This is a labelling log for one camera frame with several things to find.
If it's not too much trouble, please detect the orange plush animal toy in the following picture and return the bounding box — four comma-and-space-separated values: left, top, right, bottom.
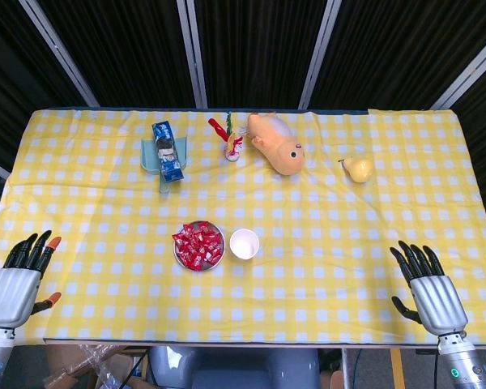
246, 112, 307, 177

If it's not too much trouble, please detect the yellow pear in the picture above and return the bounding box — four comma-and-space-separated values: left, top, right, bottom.
338, 156, 375, 184

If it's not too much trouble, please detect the blue cookie box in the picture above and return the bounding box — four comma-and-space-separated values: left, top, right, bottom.
151, 122, 185, 182

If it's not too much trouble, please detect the clear plastic bag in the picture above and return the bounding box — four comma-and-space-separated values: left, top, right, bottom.
79, 344, 122, 389

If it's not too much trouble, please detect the brown cardboard box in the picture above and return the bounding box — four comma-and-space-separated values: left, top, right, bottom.
44, 344, 149, 389

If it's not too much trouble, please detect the yellow white checkered tablecloth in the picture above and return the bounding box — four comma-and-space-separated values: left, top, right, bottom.
0, 107, 486, 348

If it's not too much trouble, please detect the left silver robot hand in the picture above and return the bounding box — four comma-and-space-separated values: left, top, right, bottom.
0, 229, 62, 329

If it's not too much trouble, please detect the round steel plate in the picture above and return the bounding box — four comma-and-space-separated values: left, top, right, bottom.
172, 220, 227, 271

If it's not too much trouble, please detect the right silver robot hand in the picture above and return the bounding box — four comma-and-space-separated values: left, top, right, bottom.
389, 239, 469, 336

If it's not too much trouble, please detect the colourful feather shuttlecock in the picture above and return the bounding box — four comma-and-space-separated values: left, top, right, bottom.
208, 112, 248, 161

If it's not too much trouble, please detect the white paper cup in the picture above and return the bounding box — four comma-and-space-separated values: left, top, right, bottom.
229, 228, 261, 260

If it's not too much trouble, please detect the thin black power cable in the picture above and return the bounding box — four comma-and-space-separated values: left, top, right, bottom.
350, 348, 364, 389

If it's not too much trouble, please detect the grey robot torso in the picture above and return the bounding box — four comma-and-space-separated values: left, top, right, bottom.
147, 346, 321, 389

